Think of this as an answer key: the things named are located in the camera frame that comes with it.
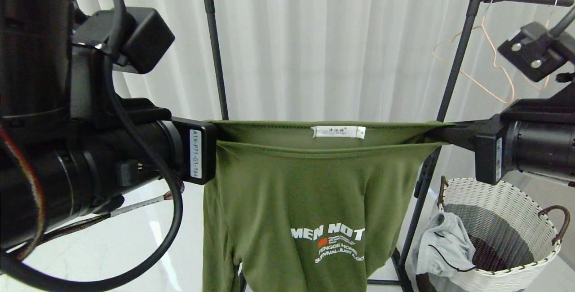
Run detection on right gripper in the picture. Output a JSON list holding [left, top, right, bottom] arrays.
[[475, 86, 575, 186]]

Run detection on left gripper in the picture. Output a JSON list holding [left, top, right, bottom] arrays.
[[43, 99, 218, 234]]

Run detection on green printed shirt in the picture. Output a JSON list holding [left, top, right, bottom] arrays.
[[202, 120, 454, 292]]

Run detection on pink clothes hanger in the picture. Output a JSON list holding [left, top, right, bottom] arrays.
[[521, 0, 560, 93], [433, 0, 517, 105]]

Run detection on white laundry basket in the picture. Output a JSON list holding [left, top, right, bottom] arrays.
[[416, 176, 571, 292]]

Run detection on pale grey shorts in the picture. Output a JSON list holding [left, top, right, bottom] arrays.
[[411, 212, 478, 279]]

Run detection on white curtain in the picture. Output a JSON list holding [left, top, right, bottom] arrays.
[[76, 0, 575, 185]]

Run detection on black cable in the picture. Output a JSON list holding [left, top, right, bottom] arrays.
[[0, 0, 184, 292]]

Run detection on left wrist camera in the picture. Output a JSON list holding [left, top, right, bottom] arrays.
[[72, 7, 176, 119]]

